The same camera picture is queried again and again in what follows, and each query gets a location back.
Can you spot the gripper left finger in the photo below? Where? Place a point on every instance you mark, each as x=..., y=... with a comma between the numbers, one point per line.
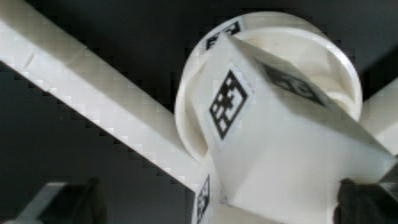
x=67, y=204

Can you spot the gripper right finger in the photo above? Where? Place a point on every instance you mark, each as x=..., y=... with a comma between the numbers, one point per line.
x=367, y=205

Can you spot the white stool leg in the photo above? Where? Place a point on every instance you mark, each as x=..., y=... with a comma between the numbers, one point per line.
x=287, y=143

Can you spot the white round stool seat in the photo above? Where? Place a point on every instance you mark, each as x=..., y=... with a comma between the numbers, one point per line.
x=289, y=37

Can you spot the white L-shaped fence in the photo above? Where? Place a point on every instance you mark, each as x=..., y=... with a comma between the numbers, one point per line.
x=67, y=71

